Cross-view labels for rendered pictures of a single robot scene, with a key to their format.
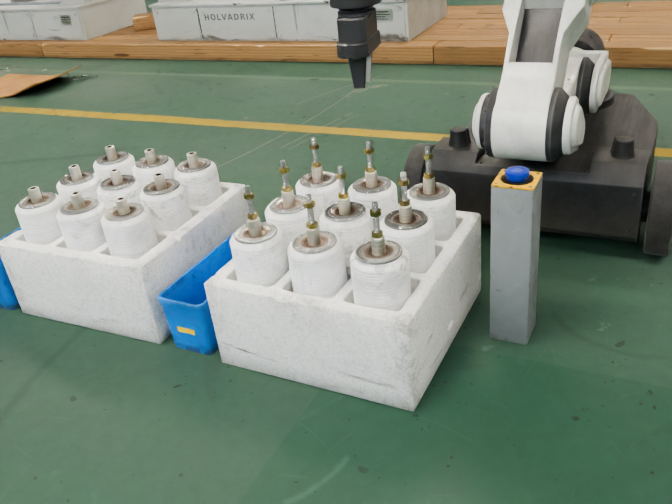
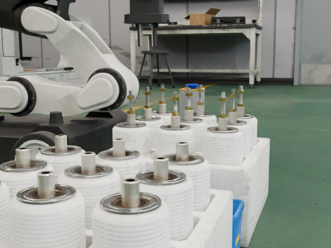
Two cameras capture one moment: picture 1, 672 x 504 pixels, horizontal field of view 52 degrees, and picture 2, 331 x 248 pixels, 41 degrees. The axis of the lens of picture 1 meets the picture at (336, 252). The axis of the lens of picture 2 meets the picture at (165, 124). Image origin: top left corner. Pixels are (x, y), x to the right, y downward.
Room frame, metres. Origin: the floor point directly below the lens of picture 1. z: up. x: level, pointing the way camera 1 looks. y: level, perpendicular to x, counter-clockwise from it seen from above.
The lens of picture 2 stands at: (1.39, 1.13, 0.43)
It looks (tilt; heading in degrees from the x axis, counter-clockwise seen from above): 9 degrees down; 259
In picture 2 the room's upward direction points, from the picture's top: straight up
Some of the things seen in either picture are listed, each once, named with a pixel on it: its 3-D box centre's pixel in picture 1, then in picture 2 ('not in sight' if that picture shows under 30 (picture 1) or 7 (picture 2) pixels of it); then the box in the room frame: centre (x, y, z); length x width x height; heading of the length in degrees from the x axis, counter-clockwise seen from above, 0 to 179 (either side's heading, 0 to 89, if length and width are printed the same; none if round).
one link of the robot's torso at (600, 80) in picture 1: (562, 82); (17, 94); (1.63, -0.60, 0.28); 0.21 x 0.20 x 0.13; 151
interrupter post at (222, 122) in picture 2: (254, 226); (222, 124); (1.07, 0.14, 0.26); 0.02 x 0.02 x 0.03
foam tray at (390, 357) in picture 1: (353, 286); (188, 178); (1.11, -0.03, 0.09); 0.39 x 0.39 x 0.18; 60
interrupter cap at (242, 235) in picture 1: (255, 233); (222, 130); (1.07, 0.14, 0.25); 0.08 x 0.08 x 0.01
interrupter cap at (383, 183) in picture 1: (371, 185); (147, 118); (1.22, -0.08, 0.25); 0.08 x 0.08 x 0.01
